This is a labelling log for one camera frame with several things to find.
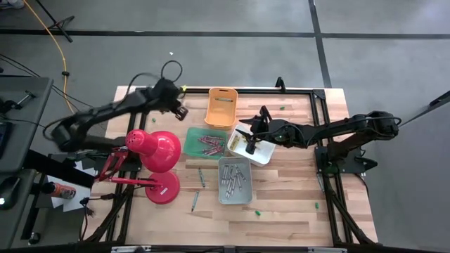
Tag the black caster wheel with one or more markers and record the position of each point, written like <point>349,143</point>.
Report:
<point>34,238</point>

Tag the white paper sheet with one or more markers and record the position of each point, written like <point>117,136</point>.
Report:
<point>75,202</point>

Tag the black table frame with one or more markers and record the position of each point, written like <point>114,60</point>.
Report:
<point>260,91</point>

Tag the orange and black can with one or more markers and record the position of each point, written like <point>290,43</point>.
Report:
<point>61,191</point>

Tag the black metal bar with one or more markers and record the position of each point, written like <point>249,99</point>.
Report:
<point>439,102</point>

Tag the black tripod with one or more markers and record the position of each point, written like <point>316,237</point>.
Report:
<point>58,25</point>

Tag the yellow crayon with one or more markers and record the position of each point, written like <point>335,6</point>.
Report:
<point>236,143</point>
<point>232,142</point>

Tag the white crayon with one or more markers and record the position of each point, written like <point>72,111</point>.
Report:
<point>241,174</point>
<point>225,175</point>
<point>230,171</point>

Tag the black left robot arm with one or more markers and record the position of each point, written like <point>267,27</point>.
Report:
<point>105,112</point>

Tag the silver aluminium bracket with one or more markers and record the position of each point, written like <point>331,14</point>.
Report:
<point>130,249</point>

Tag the white plastic bin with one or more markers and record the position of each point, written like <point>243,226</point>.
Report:
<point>263,156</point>

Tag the black hand tool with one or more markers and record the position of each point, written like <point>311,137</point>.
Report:
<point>10,104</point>

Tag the person's foot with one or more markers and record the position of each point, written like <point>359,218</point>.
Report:
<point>10,4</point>

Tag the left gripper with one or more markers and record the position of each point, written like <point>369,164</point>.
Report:
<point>167,95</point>

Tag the orange plastic bin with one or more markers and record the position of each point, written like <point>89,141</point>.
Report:
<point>221,116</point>

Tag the red desk lamp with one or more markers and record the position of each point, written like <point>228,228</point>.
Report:
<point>158,147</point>

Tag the blue crayon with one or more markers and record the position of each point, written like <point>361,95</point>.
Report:
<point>195,201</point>
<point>224,100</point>

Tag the black computer mouse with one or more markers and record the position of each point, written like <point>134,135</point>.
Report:
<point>8,191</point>

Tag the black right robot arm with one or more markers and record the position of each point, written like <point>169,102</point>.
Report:
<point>334,128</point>

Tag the grey desk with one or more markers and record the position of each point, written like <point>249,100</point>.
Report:
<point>31,105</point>
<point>21,225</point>

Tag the teal crayon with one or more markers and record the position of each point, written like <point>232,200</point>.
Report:
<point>201,177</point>

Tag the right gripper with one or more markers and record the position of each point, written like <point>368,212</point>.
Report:
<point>270,130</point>

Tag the green translucent plastic bin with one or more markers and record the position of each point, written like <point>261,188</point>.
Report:
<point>191,144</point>

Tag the black table clamp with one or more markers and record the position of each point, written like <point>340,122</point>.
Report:
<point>280,84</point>

